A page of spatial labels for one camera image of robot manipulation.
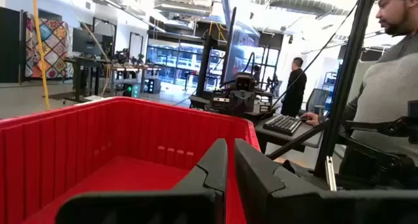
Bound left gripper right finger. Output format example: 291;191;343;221
234;138;418;224

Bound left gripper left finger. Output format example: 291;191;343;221
54;138;229;224

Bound red plastic bin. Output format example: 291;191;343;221
0;96;261;224

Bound black keyboard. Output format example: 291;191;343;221
263;114;303;136

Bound large flat monitor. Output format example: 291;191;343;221
221;7;262;84

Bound grey desk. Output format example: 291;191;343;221
254;114;327;153

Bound person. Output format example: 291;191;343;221
300;0;418;189
280;56;308;118

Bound grey office chair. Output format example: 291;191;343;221
305;88;331;116

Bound black computer tower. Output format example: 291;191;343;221
143;76;162;95

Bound computer tower green lights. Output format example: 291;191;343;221
123;82;142;99

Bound distant robot workstation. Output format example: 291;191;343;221
104;47;164;97

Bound black computer monitor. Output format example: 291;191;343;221
71;27;114;57

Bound black standing desk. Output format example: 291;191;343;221
63;56;114;103

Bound colourful patchwork quilt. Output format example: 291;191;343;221
24;12;74;80

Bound black partition panel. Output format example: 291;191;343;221
0;7;25;84

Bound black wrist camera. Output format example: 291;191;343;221
234;72;256;91

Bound silver metal bracket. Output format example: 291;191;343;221
325;155;338;192

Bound black aluminium frame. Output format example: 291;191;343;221
266;0;376;179

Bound yellow cable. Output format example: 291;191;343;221
31;0;51;110

